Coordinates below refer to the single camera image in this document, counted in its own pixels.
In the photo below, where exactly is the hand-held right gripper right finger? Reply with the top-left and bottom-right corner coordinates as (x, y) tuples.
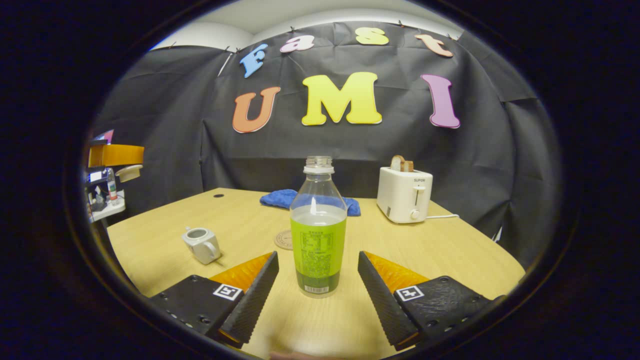
(357, 251), (506, 352)

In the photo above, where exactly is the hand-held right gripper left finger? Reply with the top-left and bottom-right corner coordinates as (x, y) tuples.
(150, 251), (280, 349)

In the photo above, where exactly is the white teacup lid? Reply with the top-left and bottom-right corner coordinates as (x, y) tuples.
(115, 164), (144, 183)

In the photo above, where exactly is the round wooden coaster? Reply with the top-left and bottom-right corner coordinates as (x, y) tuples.
(274, 229), (296, 251)

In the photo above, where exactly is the white teacup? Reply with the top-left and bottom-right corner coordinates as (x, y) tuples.
(181, 226), (222, 265)

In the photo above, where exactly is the clear green label water bottle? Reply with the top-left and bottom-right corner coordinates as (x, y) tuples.
(290, 156), (348, 299)

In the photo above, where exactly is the red cap plastic bottle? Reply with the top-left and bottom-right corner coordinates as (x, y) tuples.
(106, 167), (119, 205)

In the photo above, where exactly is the computer monitor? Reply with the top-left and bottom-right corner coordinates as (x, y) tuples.
(88, 129), (115, 184)

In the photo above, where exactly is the white side table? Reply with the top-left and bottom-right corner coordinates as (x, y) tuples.
(89, 190), (126, 223)

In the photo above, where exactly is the white toaster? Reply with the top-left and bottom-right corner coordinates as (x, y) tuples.
(376, 166), (434, 224)

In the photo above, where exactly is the blue towel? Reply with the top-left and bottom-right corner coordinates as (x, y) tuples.
(259, 189), (361, 217)

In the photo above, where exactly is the black backdrop cloth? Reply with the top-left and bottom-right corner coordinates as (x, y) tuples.
(92, 21), (563, 268)

